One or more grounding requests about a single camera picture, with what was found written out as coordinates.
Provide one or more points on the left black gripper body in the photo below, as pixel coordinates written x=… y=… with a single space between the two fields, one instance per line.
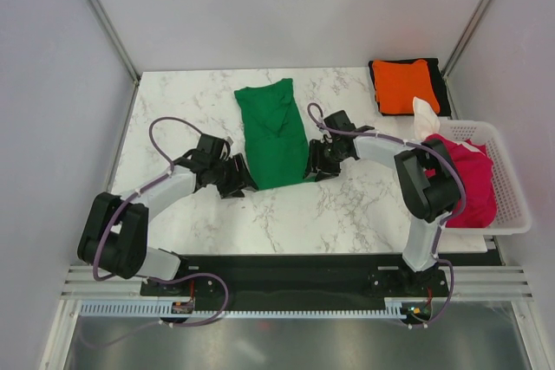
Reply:
x=225 y=169

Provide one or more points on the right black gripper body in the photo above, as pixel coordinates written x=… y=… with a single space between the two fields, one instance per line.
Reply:
x=332 y=156

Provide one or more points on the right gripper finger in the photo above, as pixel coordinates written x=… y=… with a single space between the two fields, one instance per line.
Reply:
x=315 y=158
x=327 y=172

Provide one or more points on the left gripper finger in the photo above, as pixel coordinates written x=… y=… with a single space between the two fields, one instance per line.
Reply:
x=245 y=180
x=231 y=189

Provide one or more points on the green t shirt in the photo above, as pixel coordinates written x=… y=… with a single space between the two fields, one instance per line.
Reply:
x=276 y=146

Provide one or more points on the white plastic basket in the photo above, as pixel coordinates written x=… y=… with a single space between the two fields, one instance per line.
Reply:
x=513 y=216

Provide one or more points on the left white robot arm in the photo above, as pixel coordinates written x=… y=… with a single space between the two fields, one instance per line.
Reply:
x=115 y=235

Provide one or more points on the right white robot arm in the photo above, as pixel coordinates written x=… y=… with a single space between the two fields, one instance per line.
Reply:
x=431 y=187

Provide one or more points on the folded orange t shirt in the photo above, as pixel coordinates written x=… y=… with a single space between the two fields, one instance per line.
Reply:
x=397 y=84

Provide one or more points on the white t shirt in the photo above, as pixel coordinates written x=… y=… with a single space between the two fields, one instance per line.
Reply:
x=426 y=121

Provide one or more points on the red t shirt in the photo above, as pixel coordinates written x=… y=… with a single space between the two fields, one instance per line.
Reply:
x=476 y=172

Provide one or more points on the white slotted cable duct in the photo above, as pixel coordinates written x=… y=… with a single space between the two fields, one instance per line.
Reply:
x=180 y=310

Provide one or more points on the aluminium extrusion rail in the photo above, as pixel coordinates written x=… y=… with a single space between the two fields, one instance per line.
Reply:
x=470 y=283

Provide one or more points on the right aluminium frame post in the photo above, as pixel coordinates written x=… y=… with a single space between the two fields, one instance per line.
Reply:
x=466 y=36

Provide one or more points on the aluminium frame post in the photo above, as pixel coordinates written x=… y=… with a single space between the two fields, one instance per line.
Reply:
x=466 y=36
x=114 y=39

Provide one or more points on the left aluminium frame post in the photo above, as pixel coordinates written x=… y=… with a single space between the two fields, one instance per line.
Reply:
x=114 y=39

